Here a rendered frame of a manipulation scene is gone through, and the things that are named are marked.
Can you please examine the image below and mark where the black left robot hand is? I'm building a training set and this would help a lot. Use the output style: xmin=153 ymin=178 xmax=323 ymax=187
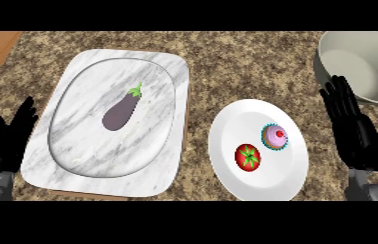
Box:
xmin=0 ymin=96 xmax=41 ymax=173

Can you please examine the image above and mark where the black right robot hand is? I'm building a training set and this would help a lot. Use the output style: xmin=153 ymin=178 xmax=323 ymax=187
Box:
xmin=320 ymin=74 xmax=378 ymax=171

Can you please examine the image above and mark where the pale grey bowl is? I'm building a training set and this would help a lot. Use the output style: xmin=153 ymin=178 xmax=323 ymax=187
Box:
xmin=314 ymin=31 xmax=378 ymax=105

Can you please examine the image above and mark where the white plate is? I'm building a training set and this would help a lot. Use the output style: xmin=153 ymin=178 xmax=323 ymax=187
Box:
xmin=209 ymin=98 xmax=311 ymax=202

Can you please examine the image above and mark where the red tomato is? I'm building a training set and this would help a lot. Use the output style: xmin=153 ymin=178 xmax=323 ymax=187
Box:
xmin=234 ymin=143 xmax=264 ymax=172

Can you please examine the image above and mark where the pink frosted cupcake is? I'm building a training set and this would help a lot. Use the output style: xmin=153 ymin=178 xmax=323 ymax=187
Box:
xmin=261 ymin=122 xmax=292 ymax=152

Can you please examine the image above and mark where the white marble tray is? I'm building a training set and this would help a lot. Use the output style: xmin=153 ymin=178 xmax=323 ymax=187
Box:
xmin=20 ymin=48 xmax=191 ymax=199

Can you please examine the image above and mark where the purple eggplant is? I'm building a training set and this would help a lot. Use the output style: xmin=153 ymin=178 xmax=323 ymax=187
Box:
xmin=101 ymin=81 xmax=145 ymax=132

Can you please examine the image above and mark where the brown wooden board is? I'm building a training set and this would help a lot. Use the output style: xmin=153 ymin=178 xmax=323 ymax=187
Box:
xmin=0 ymin=31 xmax=24 ymax=68

